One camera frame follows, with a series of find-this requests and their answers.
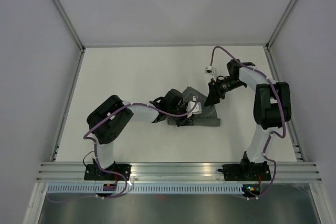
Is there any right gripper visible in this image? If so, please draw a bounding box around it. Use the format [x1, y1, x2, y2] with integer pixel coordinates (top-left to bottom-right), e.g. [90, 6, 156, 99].
[204, 77, 245, 107]

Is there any grey cloth napkin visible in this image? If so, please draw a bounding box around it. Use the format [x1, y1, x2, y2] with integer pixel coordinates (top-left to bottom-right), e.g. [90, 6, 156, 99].
[166, 87, 221, 127]

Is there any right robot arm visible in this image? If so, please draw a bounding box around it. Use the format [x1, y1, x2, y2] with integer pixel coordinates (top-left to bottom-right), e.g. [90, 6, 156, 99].
[204, 60, 291, 181]

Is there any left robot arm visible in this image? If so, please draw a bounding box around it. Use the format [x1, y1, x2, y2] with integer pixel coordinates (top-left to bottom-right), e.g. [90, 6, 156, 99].
[83, 89, 202, 180]

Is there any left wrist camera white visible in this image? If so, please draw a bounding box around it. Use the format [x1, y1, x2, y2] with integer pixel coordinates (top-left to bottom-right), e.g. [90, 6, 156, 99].
[187, 96, 202, 117]

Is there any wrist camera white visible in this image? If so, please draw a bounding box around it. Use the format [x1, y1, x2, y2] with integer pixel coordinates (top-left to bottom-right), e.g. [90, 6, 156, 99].
[204, 65, 217, 80]
[187, 96, 202, 117]

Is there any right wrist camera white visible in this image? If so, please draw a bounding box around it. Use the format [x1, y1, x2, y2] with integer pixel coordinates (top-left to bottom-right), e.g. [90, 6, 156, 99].
[204, 65, 217, 80]

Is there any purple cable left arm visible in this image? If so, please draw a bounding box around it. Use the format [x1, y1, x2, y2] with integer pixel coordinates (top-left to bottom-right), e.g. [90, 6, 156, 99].
[47, 97, 199, 204]

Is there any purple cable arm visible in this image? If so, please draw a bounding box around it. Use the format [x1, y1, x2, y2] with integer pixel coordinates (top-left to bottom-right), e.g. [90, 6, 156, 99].
[47, 97, 199, 204]
[209, 46, 287, 201]

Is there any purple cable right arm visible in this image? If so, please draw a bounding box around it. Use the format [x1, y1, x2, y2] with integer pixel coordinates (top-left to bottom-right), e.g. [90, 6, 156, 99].
[209, 46, 287, 201]

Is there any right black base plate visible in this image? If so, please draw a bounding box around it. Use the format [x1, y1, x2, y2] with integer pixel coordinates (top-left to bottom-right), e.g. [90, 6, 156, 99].
[222, 162, 271, 182]

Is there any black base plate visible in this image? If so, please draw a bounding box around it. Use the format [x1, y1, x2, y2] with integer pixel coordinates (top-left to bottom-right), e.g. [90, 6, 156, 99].
[84, 163, 131, 181]
[222, 162, 271, 182]

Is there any right side aluminium rail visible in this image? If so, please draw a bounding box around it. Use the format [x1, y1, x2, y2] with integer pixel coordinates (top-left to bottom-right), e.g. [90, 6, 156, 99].
[264, 46, 306, 162]

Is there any aluminium rail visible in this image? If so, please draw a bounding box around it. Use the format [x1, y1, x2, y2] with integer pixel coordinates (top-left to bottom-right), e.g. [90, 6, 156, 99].
[264, 46, 306, 162]
[48, 48, 86, 162]
[36, 162, 322, 184]

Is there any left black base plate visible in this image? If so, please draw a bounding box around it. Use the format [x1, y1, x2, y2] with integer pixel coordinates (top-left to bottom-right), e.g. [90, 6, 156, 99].
[84, 163, 131, 181]

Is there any left side aluminium rail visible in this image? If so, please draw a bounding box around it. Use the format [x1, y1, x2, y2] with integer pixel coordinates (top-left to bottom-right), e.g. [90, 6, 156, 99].
[48, 48, 86, 162]

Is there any white slotted cable duct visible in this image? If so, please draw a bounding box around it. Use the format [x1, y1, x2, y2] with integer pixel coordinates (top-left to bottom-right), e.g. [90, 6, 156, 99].
[47, 183, 243, 195]

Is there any aluminium front rail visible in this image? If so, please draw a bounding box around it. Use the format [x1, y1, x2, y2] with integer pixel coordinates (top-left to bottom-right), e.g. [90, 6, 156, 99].
[36, 162, 322, 184]

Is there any right aluminium frame post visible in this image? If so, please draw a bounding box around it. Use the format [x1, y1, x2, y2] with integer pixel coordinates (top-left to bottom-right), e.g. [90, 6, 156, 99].
[265, 0, 299, 50]

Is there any aluminium frame post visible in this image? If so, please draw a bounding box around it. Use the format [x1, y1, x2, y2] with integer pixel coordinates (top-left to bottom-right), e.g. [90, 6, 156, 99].
[51, 0, 85, 52]
[265, 0, 299, 50]

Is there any left aluminium frame post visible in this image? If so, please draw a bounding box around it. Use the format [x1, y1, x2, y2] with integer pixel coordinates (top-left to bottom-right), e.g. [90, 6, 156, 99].
[51, 0, 85, 52]

